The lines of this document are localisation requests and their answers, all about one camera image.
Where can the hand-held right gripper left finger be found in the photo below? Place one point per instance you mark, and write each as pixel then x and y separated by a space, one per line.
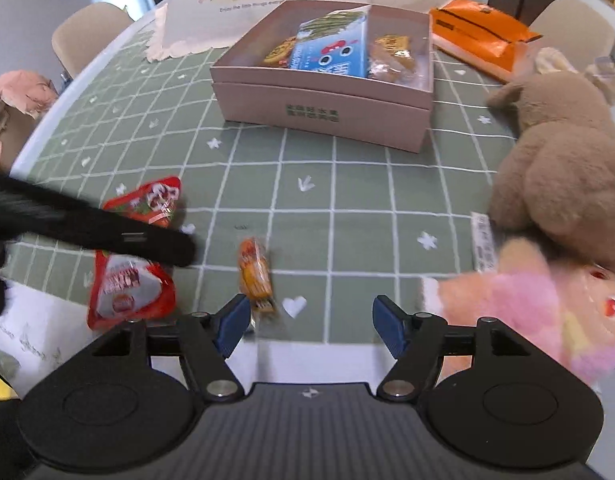
pixel 232 325

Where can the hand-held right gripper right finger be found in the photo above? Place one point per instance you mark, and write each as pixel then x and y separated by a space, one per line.
pixel 390 325

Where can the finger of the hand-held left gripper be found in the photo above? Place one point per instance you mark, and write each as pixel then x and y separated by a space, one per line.
pixel 152 242

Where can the red triangular snack packet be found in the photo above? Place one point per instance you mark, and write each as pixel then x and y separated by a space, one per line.
pixel 127 290
pixel 152 200

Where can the small orange snack packet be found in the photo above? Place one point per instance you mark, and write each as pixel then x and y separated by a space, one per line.
pixel 255 270

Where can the pink cardboard box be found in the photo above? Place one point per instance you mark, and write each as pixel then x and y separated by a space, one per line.
pixel 317 110

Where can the blue snack packet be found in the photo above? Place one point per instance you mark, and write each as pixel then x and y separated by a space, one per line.
pixel 327 55

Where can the yellow brown snack packet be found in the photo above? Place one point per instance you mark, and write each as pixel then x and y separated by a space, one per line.
pixel 392 57

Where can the green bean snack packet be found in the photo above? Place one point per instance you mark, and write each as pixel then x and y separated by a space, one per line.
pixel 332 22

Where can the pink cloth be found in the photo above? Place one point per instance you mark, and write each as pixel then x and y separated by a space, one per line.
pixel 22 90

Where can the pink plush toy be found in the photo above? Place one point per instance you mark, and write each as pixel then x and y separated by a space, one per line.
pixel 512 300

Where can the white paper tag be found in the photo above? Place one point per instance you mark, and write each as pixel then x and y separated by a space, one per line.
pixel 484 240

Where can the white paper sheet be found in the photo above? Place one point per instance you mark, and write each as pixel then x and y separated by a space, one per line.
pixel 37 340

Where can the beige chair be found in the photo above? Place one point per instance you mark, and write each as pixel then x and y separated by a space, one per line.
pixel 87 35
pixel 572 25

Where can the printed mesh food cover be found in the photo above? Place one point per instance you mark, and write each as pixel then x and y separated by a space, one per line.
pixel 197 20

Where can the brown plush toy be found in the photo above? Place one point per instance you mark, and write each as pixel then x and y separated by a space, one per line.
pixel 562 160

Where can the orange plastic package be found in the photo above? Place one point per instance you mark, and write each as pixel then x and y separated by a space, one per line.
pixel 477 30

